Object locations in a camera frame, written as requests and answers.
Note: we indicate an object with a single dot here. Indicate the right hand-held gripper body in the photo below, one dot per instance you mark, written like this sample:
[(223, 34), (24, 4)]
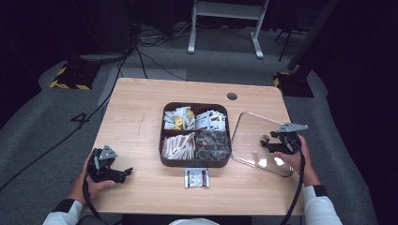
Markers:
[(291, 142)]

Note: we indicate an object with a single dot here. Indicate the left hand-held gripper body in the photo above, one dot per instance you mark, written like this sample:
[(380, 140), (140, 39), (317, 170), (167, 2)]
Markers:
[(103, 167)]

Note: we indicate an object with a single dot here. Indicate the clear lid with gold knob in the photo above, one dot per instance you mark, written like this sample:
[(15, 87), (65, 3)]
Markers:
[(250, 137)]

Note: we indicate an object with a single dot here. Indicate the dark brown divided box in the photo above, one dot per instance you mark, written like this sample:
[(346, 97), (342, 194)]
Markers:
[(194, 163)]

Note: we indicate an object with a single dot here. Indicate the person's right hand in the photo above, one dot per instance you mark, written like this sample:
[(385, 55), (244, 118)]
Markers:
[(305, 165)]

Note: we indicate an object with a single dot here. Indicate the person's left hand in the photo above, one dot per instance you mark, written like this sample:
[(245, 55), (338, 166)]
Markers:
[(82, 189)]

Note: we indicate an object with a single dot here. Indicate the black yellow striped base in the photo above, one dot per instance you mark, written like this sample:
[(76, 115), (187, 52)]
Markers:
[(75, 76), (294, 86)]

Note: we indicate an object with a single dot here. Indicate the pile of dark grey sachets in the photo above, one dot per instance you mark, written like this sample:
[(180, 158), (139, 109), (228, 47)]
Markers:
[(212, 145)]

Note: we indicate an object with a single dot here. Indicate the pile of brown stick packets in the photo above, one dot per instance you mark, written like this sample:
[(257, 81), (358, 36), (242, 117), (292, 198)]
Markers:
[(178, 146)]

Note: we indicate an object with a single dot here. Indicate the dark round table grommet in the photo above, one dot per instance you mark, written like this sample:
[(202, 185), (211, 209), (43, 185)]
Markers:
[(232, 96)]

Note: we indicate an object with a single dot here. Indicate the pile of white red packets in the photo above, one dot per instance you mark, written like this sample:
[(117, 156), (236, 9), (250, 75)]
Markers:
[(212, 120)]

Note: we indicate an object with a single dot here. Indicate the pile of white yellow sachets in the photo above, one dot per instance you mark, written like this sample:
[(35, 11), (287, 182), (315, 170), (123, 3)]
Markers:
[(178, 120)]

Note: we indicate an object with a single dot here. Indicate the person's white garment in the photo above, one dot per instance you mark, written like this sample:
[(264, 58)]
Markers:
[(194, 222)]

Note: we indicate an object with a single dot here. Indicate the thin dark tripod leg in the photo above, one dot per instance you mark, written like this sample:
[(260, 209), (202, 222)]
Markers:
[(285, 43)]

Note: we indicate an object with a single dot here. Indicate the dark slanted pole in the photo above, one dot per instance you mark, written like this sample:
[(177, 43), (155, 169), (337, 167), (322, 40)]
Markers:
[(313, 34)]

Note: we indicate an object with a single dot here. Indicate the white metal stand frame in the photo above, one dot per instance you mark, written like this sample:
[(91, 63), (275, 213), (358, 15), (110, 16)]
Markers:
[(228, 9)]

